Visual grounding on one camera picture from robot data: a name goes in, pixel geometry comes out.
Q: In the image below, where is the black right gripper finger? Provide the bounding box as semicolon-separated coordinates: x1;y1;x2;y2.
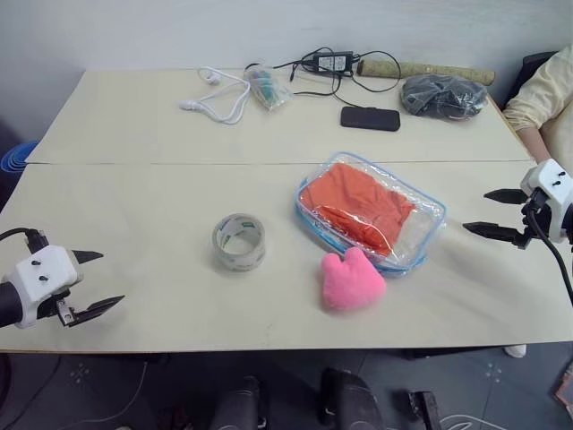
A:
462;220;525;245
483;188;528;206

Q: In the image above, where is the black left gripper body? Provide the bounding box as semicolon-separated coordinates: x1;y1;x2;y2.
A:
38;288;76;330

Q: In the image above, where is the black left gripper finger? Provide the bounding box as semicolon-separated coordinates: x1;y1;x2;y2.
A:
71;248;106;266
66;294;126;326

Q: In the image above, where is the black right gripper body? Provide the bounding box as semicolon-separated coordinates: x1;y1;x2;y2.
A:
513;189;555;250

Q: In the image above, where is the clear pouch with orange cloth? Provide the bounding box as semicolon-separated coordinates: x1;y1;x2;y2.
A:
293;150;449;277

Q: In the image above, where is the orange cloth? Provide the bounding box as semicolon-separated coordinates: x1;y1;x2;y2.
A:
297;162;415;259

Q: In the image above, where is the person in pale yellow top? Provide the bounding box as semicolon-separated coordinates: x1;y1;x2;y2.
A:
503;42;573;169

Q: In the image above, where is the blue round container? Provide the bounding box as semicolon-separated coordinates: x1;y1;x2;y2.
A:
0;141;41;174

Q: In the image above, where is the rolled tan bamboo mat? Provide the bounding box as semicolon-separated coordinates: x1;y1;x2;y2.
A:
357;58;497;86

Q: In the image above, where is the clear packing tape roll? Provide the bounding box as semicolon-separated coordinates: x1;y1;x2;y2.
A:
211;212;266;272

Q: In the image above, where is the pink plush toy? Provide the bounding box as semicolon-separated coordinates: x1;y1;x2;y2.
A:
316;246;388;314

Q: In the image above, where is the black rectangular phone case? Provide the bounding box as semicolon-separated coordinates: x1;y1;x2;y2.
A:
339;106;402;133

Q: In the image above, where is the black power adapter brick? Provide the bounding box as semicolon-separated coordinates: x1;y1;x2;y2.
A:
312;52;355;73

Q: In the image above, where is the small clear plastic pouch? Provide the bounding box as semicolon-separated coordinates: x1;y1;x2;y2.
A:
244;64;295;113

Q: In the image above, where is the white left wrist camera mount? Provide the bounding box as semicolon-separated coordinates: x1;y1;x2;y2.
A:
2;244;86;331

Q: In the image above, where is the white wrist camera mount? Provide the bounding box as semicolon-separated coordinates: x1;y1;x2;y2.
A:
2;244;86;331
518;159;573;245

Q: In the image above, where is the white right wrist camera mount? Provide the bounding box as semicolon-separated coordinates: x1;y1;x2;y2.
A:
518;159;573;245

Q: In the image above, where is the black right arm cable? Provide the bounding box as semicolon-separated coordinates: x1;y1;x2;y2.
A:
523;203;573;310

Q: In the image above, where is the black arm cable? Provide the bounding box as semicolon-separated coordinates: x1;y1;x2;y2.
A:
523;203;573;310
0;227;48;253

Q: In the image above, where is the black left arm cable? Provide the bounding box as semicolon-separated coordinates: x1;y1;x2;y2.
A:
0;227;48;253

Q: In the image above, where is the black bag of cables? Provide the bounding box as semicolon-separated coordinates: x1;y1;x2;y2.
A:
399;74;489;120

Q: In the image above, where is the white charging cable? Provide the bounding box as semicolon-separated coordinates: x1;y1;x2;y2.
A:
177;65;252;125

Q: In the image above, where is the black adapter cable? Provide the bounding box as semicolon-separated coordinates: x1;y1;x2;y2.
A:
272;47;404;98

